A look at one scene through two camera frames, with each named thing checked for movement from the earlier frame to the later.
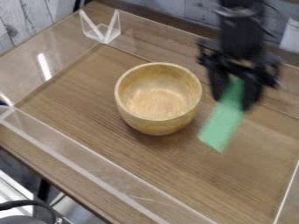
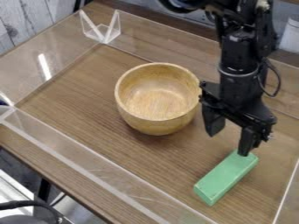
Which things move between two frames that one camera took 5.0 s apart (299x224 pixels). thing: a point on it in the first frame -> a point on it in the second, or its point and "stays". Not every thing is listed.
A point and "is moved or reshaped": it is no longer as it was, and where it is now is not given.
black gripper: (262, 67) -> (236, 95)
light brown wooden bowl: (158, 94) stays
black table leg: (43, 189) stays
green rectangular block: (220, 125) is moved or reshaped
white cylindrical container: (290, 38) stays
